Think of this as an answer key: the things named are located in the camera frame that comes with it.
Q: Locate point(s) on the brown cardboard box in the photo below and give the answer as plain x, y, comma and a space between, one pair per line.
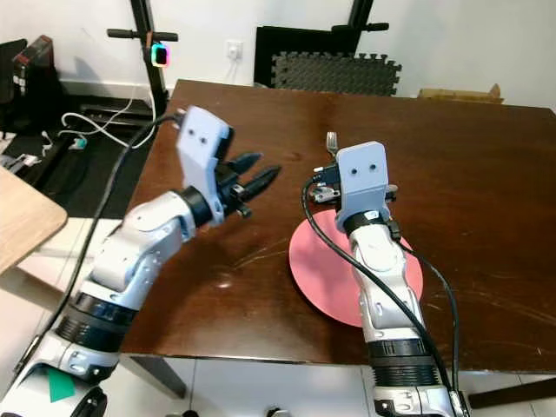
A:
460, 95

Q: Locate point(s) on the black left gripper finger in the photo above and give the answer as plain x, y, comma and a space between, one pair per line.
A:
243, 162
261, 181

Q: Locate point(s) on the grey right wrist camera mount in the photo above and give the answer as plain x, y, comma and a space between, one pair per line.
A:
363, 178

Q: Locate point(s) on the pink round placemat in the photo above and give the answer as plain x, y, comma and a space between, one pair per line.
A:
321, 269

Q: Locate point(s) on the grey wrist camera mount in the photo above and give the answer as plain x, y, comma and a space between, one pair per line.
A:
363, 178
201, 143

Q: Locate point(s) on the black box with red edge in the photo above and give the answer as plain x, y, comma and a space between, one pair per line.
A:
33, 54

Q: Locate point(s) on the black foam puzzle mats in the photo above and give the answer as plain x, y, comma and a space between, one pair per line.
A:
339, 74

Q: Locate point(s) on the black bag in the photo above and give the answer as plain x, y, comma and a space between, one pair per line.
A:
13, 87

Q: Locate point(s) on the dark wooden table leg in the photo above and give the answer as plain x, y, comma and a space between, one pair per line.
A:
158, 375

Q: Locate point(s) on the black equipment frame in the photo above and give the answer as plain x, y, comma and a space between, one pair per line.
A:
300, 39

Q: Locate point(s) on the silver metal fork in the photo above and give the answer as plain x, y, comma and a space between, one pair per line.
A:
333, 143

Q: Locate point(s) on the small rainbow glowing device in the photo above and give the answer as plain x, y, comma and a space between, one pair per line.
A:
160, 55

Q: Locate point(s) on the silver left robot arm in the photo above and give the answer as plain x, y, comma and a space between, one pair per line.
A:
139, 252

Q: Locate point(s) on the white wall socket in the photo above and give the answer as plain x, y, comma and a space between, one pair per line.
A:
233, 49

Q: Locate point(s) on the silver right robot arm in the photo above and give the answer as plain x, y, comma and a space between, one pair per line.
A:
387, 295

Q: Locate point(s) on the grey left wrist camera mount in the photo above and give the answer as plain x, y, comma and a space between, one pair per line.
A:
201, 143

